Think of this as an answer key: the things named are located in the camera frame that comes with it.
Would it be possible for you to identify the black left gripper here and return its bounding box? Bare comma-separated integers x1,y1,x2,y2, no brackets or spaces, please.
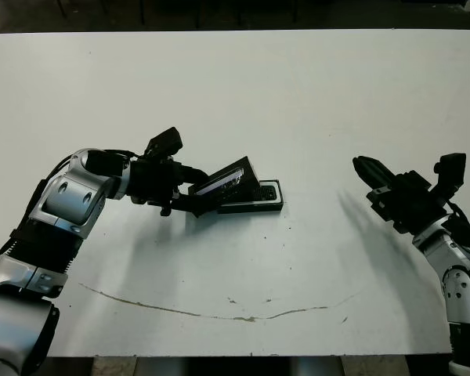
128,156,211,219

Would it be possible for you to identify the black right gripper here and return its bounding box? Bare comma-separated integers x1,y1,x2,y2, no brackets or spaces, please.
352,155,451,234

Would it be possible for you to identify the black box lid with window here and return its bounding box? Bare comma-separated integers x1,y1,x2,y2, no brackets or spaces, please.
187,155,262,219

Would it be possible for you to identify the black box with white insert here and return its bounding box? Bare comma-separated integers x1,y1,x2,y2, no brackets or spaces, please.
215,179,284,215

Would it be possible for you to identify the grey right robot leg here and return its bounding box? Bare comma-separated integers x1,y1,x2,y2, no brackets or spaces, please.
293,356,340,376

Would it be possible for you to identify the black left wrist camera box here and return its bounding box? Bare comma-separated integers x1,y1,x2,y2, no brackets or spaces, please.
144,126,183,160

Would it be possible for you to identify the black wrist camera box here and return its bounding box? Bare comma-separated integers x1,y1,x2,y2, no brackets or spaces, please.
433,153,468,197
144,126,183,160

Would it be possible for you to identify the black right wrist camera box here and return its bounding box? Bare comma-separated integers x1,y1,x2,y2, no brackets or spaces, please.
433,153,468,197

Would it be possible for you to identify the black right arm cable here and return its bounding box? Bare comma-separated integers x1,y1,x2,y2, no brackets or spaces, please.
446,199,470,258

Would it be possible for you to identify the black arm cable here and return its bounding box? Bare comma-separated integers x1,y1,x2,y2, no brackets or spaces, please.
446,199,470,258
0,147,136,271

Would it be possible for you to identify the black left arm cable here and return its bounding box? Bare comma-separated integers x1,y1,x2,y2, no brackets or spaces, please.
0,147,136,271

